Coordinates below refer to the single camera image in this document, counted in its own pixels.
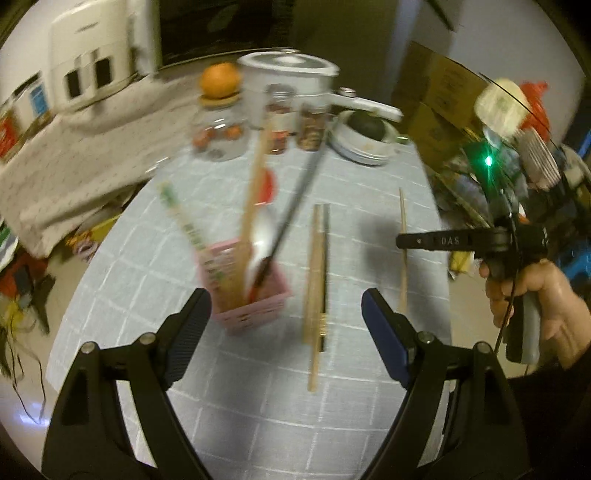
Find white air fryer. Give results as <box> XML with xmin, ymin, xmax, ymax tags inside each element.
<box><xmin>50</xmin><ymin>1</ymin><xmax>162</xmax><ymax>112</ymax></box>

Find white electric cooking pot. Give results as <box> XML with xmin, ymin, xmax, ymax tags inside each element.
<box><xmin>238</xmin><ymin>49</ymin><xmax>403</xmax><ymax>129</ymax></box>

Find blue plastic stool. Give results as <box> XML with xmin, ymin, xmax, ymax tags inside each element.
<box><xmin>560</xmin><ymin>248</ymin><xmax>591</xmax><ymax>280</ymax></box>

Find pink woven basket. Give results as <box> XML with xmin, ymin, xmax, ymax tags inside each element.
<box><xmin>517</xmin><ymin>127</ymin><xmax>561</xmax><ymax>191</ymax></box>

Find red snack jar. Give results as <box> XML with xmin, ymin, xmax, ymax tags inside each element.
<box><xmin>266</xmin><ymin>84</ymin><xmax>296</xmax><ymax>155</ymax></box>

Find light wooden chopstick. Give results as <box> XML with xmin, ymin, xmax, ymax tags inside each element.
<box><xmin>229</xmin><ymin>120</ymin><xmax>271</xmax><ymax>309</ymax></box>

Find orange plastic bag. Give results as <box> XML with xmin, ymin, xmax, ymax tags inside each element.
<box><xmin>520</xmin><ymin>81</ymin><xmax>550</xmax><ymax>142</ymax></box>

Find stack of white plates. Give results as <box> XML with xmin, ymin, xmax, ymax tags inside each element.
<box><xmin>328</xmin><ymin>110</ymin><xmax>399</xmax><ymax>167</ymax></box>

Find person's right hand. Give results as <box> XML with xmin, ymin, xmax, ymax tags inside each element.
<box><xmin>479</xmin><ymin>260</ymin><xmax>590</xmax><ymax>369</ymax></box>

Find white plastic spoon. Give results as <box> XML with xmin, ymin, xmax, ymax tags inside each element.
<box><xmin>245</xmin><ymin>205</ymin><xmax>276</xmax><ymax>295</ymax></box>

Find pink perforated utensil holder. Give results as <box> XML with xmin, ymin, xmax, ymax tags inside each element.
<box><xmin>197</xmin><ymin>240</ymin><xmax>291</xmax><ymax>335</ymax></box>

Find jar with red label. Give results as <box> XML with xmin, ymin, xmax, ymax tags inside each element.
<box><xmin>0</xmin><ymin>104</ymin><xmax>21</xmax><ymax>163</ymax></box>

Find red plastic spoon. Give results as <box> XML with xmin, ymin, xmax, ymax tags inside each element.
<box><xmin>246</xmin><ymin>168</ymin><xmax>278</xmax><ymax>303</ymax></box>

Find paper-wrapped chopsticks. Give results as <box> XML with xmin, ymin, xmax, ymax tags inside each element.
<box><xmin>158</xmin><ymin>181</ymin><xmax>225</xmax><ymax>291</ymax></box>

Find dark grey refrigerator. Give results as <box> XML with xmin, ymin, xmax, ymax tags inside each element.
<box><xmin>285</xmin><ymin>0</ymin><xmax>463</xmax><ymax>107</ymax></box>

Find black microwave oven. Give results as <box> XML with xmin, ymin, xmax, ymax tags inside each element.
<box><xmin>155</xmin><ymin>0</ymin><xmax>296</xmax><ymax>67</ymax></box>

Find dark green pumpkin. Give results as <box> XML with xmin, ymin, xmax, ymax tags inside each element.
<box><xmin>346</xmin><ymin>110</ymin><xmax>386</xmax><ymax>141</ymax></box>

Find glass jar with cork lid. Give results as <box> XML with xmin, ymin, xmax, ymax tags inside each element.
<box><xmin>189</xmin><ymin>93</ymin><xmax>249</xmax><ymax>162</ymax></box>

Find orange tangerine on jar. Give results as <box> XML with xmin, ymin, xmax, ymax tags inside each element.
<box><xmin>199</xmin><ymin>62</ymin><xmax>242</xmax><ymax>99</ymax></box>

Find black wire dish rack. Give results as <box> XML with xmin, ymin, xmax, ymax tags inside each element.
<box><xmin>435</xmin><ymin>124</ymin><xmax>590</xmax><ymax>236</ymax></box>

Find jar with blue label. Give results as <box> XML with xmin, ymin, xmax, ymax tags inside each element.
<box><xmin>12</xmin><ymin>72</ymin><xmax>53</xmax><ymax>137</ymax></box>

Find white bowl green handle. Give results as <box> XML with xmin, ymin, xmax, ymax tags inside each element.
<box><xmin>332</xmin><ymin>110</ymin><xmax>402</xmax><ymax>158</ymax></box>

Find black chopstick gold tip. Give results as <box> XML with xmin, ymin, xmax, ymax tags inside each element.
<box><xmin>249</xmin><ymin>133</ymin><xmax>328</xmax><ymax>302</ymax></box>

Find white cabbage in bag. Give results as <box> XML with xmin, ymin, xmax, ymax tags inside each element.
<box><xmin>474</xmin><ymin>78</ymin><xmax>530</xmax><ymax>147</ymax></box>

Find floral cloth on cabinet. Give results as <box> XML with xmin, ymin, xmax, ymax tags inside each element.
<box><xmin>1</xmin><ymin>76</ymin><xmax>197</xmax><ymax>258</ymax></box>

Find brown ring snack jar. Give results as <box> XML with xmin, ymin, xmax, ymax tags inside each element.
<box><xmin>297</xmin><ymin>102</ymin><xmax>329</xmax><ymax>152</ymax></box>

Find grey checked tablecloth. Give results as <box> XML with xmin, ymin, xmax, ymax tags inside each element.
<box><xmin>45</xmin><ymin>138</ymin><xmax>454</xmax><ymax>480</ymax></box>

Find cardboard box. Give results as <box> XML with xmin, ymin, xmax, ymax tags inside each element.
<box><xmin>391</xmin><ymin>41</ymin><xmax>487</xmax><ymax>171</ymax></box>

